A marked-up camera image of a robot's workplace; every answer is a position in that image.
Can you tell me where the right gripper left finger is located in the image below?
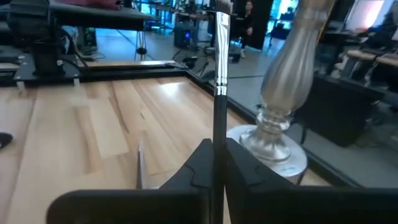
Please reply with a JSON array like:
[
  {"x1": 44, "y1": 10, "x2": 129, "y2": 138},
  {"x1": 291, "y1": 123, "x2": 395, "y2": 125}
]
[{"x1": 46, "y1": 138, "x2": 215, "y2": 224}]

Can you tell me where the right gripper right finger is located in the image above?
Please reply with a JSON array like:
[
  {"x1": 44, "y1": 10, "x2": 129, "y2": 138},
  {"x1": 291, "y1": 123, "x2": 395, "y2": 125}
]
[{"x1": 224, "y1": 138, "x2": 398, "y2": 224}]

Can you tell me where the black brush long silver ferrule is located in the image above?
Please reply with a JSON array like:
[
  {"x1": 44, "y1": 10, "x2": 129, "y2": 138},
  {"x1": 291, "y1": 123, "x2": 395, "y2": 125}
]
[{"x1": 211, "y1": 0, "x2": 233, "y2": 224}]

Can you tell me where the thick fluffy powder brush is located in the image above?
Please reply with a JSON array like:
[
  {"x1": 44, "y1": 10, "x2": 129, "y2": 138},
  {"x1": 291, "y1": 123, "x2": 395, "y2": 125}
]
[{"x1": 0, "y1": 132, "x2": 14, "y2": 149}]

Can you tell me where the clear acrylic organizer box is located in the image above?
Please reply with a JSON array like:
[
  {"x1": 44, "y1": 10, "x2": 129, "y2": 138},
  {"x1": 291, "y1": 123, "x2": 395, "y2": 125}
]
[{"x1": 135, "y1": 136, "x2": 162, "y2": 191}]

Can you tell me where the white shade silver table lamp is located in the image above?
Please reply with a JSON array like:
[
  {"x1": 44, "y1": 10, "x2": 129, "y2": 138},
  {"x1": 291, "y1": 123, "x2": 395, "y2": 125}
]
[{"x1": 226, "y1": 0, "x2": 338, "y2": 185}]

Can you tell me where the black computer tower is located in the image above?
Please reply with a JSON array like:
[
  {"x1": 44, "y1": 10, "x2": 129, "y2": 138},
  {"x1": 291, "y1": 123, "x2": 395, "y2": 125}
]
[{"x1": 173, "y1": 22, "x2": 200, "y2": 50}]

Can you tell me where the person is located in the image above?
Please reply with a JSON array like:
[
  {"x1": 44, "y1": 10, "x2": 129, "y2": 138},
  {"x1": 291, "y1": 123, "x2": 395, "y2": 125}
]
[{"x1": 238, "y1": 0, "x2": 255, "y2": 59}]

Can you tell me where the black side desk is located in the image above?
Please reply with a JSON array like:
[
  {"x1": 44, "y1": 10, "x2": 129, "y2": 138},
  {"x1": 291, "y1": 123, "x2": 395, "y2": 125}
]
[{"x1": 46, "y1": 1, "x2": 158, "y2": 32}]

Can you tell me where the pink cloth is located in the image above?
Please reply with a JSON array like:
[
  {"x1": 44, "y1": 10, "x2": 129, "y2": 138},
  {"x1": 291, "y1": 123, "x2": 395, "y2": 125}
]
[{"x1": 55, "y1": 0, "x2": 123, "y2": 11}]

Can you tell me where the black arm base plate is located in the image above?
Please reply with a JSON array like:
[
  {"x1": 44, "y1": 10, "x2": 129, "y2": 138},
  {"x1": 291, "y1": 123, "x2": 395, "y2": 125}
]
[{"x1": 12, "y1": 53, "x2": 82, "y2": 84}]

